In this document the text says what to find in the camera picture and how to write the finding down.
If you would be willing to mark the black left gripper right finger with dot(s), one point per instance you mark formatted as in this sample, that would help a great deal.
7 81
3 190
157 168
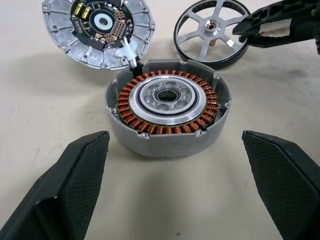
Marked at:
282 185

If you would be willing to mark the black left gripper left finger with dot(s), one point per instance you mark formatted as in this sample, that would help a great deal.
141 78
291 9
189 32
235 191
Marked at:
62 190

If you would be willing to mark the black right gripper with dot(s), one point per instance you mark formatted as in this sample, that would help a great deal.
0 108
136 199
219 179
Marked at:
317 22

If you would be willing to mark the silver spoked rotor black rim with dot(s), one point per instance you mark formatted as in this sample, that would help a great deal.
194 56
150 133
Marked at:
212 27

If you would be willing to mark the grey motor housing copper windings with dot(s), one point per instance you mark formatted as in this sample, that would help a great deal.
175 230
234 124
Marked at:
175 147

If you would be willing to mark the silver motor lid circuit board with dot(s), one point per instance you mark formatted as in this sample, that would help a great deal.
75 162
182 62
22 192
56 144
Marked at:
62 37

